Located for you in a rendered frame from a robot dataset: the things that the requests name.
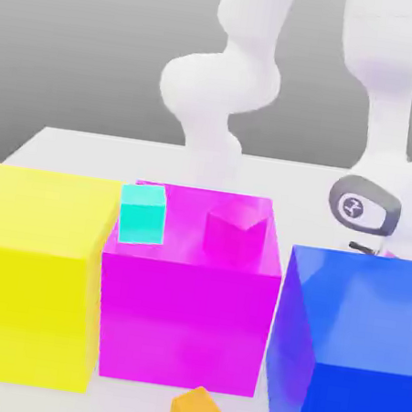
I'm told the small magenta cube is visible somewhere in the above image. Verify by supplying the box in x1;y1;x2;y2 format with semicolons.
199;197;270;271

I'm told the large blue box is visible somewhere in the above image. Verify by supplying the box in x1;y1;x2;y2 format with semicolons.
258;241;412;412

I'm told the large magenta box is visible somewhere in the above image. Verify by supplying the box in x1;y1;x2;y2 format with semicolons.
84;175;293;400

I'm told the small cyan cube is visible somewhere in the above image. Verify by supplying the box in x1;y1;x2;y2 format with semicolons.
113;180;173;249

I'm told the large yellow box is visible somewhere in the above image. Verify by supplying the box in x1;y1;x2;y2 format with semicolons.
0;163;126;397

